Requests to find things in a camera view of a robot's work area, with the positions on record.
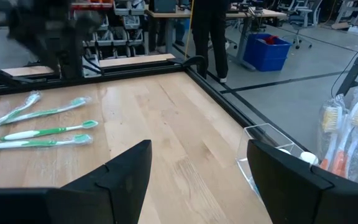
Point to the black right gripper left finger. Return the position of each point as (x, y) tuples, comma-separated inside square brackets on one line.
[(98, 202)]

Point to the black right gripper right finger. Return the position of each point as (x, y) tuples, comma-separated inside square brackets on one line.
[(306, 202)]

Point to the green toothbrush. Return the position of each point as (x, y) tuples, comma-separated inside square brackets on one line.
[(79, 101), (31, 99), (17, 144), (26, 134)]

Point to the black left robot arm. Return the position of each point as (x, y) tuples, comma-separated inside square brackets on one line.
[(54, 37)]

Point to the clear acrylic organizer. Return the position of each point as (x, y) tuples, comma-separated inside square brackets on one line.
[(244, 165)]

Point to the blue plastic floor bin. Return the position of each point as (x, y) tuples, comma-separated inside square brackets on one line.
[(266, 56)]

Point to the red item in bin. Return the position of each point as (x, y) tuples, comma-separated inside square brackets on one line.
[(270, 39)]

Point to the parts bin storage rack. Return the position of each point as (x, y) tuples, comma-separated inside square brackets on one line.
[(120, 34)]

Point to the grey office chair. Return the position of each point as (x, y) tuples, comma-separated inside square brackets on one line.
[(303, 14)]

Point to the person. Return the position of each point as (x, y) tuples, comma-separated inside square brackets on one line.
[(210, 31)]

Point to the wooden top work desk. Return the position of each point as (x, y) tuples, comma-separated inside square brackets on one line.
[(172, 14)]

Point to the black aluminium table frame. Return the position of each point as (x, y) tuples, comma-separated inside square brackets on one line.
[(104, 74)]

